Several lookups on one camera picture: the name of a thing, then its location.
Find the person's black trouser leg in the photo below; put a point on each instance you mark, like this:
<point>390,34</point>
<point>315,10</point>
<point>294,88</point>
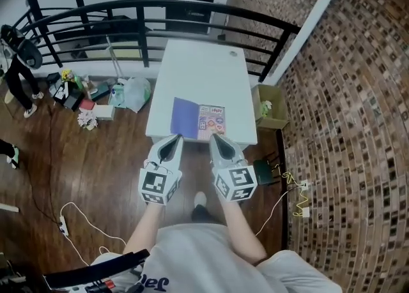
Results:
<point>203,213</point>

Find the white flower bouquet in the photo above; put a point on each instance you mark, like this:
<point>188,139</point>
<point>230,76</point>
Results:
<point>87,120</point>

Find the black router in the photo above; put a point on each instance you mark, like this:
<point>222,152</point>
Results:
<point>265,172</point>

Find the white flowers in cardboard box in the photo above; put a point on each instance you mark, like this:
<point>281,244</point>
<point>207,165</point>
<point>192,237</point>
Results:
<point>266,107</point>

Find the green bottle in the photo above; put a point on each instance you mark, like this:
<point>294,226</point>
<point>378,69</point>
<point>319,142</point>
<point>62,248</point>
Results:
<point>77,82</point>

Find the white flat box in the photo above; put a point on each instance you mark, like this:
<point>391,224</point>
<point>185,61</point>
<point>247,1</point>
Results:
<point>105,112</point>

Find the person's light grey shirt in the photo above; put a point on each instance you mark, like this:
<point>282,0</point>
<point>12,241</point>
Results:
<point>204,259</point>

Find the person's white shoe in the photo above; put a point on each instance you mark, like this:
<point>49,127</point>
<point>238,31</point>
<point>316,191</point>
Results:
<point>200,198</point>

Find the white board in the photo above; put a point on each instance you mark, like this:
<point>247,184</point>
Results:
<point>8,207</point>

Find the white wall box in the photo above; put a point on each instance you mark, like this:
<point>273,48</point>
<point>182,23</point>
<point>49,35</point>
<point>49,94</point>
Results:
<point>305,212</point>

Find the white power strip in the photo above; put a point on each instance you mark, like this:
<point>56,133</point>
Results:
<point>64,225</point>

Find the white wall socket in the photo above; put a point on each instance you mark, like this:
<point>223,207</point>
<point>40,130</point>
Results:
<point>304,184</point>

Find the white plastic bag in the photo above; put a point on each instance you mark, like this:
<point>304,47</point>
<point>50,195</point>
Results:
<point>137,93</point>

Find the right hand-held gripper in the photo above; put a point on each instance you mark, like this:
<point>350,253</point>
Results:
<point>236,181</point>

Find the black metal railing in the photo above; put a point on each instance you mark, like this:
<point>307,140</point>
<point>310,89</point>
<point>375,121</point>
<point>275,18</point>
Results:
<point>142,27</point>

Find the yellow flower bouquet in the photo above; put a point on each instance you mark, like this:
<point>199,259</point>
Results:
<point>67,74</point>

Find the red book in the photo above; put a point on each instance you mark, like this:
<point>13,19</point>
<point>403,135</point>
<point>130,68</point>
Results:
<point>87,104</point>

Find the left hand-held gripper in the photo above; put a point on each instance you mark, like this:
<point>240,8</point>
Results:
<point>156,183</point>

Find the person's left forearm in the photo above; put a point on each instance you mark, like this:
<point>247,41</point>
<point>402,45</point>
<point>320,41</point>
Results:
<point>144,226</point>

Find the person's right forearm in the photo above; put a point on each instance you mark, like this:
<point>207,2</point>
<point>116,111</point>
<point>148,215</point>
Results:
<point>239,231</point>

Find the purple notebook with stickers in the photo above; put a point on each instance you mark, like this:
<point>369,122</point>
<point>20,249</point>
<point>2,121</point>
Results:
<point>183,118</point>

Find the black and white patterned box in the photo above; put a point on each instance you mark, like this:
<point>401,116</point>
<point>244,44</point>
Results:
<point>61,91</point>

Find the cardboard box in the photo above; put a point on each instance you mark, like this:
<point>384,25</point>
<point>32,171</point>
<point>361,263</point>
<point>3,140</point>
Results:
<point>274,116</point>

